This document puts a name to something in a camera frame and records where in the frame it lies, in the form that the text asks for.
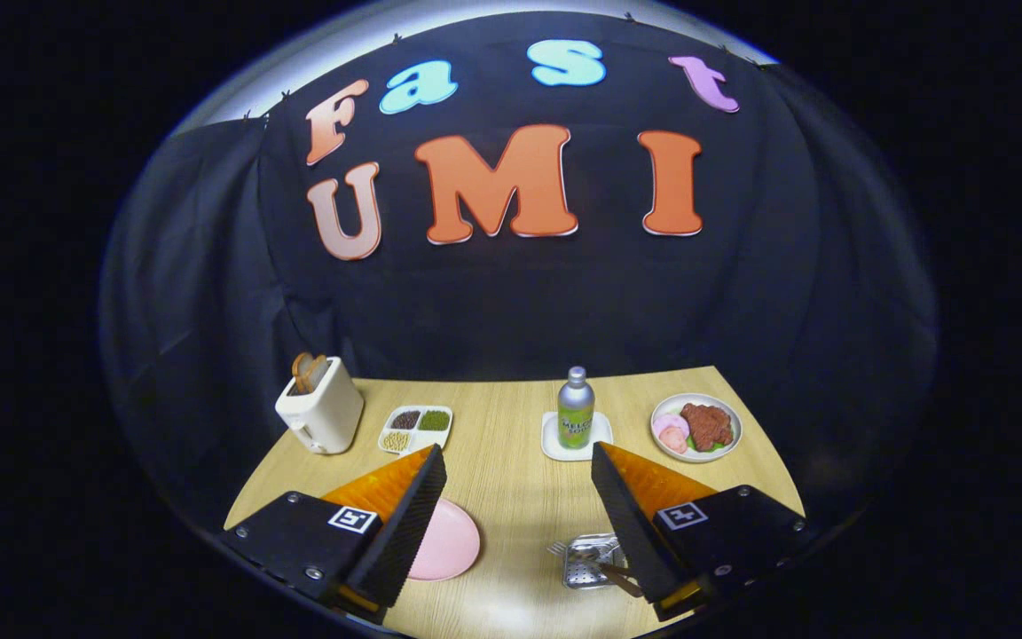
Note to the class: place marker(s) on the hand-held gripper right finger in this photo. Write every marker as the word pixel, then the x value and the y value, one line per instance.
pixel 631 524

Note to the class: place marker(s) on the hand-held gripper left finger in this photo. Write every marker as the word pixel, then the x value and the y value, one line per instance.
pixel 404 541

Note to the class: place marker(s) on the pink plate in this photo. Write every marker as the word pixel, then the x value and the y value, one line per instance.
pixel 453 541

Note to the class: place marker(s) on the white square coaster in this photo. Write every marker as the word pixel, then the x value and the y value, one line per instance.
pixel 604 430

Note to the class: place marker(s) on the pink ham slices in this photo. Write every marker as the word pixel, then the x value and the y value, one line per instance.
pixel 671 433

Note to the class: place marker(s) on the pile of yellow soybeans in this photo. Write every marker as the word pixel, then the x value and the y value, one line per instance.
pixel 396 441

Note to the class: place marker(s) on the white divided dish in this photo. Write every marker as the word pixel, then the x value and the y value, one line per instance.
pixel 429 438

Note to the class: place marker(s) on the green soda bottle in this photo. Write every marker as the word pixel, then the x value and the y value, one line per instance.
pixel 576 417

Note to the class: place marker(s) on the pile of dark beans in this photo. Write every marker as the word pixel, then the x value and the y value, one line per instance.
pixel 404 420

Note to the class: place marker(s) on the brown fried meat piece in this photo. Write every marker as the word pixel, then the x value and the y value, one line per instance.
pixel 706 426

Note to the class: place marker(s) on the white round food plate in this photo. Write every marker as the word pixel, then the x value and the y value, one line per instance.
pixel 666 404

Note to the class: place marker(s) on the pile of green beans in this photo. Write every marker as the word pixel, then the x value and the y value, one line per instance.
pixel 434 420

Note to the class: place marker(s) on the white toaster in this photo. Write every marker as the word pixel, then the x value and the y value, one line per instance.
pixel 325 413

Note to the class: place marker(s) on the toasted bread slice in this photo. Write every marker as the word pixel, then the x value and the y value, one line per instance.
pixel 300 371
pixel 318 371

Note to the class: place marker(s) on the black backdrop cloth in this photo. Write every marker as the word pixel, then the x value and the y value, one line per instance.
pixel 520 302

